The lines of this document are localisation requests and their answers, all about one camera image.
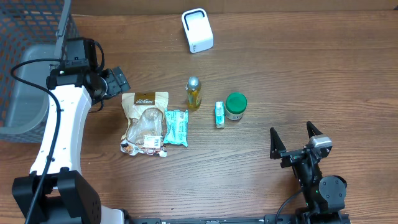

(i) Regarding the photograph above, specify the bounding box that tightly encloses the teal tissue pack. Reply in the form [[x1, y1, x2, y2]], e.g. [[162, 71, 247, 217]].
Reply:
[[164, 110, 189, 147]]

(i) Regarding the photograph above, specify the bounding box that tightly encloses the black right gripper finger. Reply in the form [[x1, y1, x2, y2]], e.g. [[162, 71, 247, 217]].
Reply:
[[306, 121, 323, 138], [270, 128, 286, 159]]

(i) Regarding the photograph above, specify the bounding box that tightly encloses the grey plastic mesh basket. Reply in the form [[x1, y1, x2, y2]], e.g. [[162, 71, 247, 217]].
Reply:
[[1, 1, 79, 142]]

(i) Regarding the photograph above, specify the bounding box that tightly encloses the clear bottle with silver cap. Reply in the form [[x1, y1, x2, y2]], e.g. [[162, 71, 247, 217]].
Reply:
[[186, 76, 201, 110]]

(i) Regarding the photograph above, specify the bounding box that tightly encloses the colourful snack wrapper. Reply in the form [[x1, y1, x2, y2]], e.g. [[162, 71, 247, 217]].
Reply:
[[120, 140, 167, 157]]

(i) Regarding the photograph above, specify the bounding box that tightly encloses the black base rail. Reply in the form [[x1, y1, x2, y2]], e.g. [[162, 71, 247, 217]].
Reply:
[[124, 213, 352, 224]]

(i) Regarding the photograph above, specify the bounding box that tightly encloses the green lid jar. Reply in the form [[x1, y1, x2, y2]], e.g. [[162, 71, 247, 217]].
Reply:
[[224, 92, 248, 121]]

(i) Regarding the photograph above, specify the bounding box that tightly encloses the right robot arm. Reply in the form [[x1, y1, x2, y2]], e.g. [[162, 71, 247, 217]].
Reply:
[[264, 121, 350, 224]]

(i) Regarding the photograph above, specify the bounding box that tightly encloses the small Kleenex tissue pack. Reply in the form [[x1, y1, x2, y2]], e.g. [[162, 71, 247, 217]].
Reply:
[[215, 101, 225, 128]]

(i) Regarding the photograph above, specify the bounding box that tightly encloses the white barcode scanner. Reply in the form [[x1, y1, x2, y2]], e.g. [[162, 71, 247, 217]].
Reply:
[[181, 8, 214, 54]]

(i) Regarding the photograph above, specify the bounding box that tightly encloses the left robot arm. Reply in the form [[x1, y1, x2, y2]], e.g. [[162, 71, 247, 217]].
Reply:
[[12, 37, 132, 223]]

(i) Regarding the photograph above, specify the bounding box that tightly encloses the brown snack packet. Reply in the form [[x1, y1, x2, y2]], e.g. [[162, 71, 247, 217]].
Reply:
[[121, 92, 169, 147]]

